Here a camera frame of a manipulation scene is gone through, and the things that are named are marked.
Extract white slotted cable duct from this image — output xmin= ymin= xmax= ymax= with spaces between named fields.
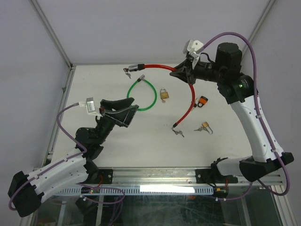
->
xmin=56 ymin=185 xmax=214 ymax=196

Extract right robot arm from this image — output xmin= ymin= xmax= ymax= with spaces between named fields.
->
xmin=170 ymin=40 xmax=294 ymax=182

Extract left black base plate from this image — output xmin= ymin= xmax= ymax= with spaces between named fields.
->
xmin=94 ymin=169 xmax=113 ymax=185

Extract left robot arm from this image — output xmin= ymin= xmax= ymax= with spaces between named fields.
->
xmin=8 ymin=97 xmax=139 ymax=218

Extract orange black padlock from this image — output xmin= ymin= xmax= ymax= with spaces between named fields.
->
xmin=197 ymin=96 xmax=208 ymax=108

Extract small brass padlock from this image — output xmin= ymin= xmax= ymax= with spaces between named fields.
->
xmin=202 ymin=122 xmax=214 ymax=135

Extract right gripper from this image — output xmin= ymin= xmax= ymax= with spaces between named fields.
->
xmin=170 ymin=56 xmax=226 ymax=85

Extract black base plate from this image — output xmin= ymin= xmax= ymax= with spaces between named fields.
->
xmin=195 ymin=168 xmax=238 ymax=185
xmin=94 ymin=169 xmax=113 ymax=185

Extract green cable lock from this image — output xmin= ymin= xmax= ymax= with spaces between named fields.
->
xmin=127 ymin=74 xmax=158 ymax=112

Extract green lock keys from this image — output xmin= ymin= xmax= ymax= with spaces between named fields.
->
xmin=172 ymin=129 xmax=184 ymax=137

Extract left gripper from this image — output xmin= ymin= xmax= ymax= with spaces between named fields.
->
xmin=95 ymin=98 xmax=139 ymax=145

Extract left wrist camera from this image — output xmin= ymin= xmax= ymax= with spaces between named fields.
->
xmin=79 ymin=97 xmax=102 ymax=117

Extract large brass padlock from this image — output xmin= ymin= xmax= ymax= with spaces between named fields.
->
xmin=159 ymin=89 xmax=169 ymax=103

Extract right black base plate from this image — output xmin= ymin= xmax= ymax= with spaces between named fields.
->
xmin=195 ymin=168 xmax=238 ymax=185

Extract red cable lock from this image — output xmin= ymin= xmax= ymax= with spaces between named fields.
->
xmin=128 ymin=63 xmax=195 ymax=128

